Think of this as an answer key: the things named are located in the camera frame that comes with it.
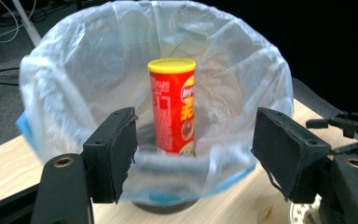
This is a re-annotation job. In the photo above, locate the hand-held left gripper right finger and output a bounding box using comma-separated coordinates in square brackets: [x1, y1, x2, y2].
[250, 106, 332, 205]

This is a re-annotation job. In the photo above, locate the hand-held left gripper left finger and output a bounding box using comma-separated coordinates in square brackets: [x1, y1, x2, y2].
[82, 106, 139, 205]

